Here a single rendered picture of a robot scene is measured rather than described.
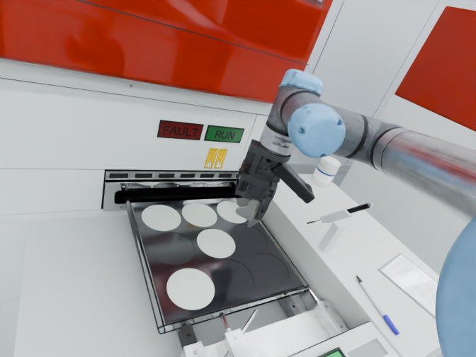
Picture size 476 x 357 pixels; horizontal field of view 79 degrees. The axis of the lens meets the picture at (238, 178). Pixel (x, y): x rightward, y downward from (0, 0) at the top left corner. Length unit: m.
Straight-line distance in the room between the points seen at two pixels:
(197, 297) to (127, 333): 0.15
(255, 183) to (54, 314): 0.46
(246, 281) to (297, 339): 0.16
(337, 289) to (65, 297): 0.59
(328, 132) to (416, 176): 0.13
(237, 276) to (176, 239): 0.17
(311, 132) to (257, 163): 0.20
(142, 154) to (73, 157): 0.15
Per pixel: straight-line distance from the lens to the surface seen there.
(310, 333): 0.72
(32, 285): 0.75
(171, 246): 0.71
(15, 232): 0.91
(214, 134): 0.81
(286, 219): 0.83
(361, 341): 0.67
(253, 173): 0.61
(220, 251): 0.74
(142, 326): 0.68
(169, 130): 0.76
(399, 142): 0.46
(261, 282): 0.71
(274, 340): 0.67
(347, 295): 0.74
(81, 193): 0.83
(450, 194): 0.38
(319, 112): 0.43
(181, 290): 0.64
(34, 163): 0.78
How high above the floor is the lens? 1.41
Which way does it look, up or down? 29 degrees down
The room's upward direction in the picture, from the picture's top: 20 degrees clockwise
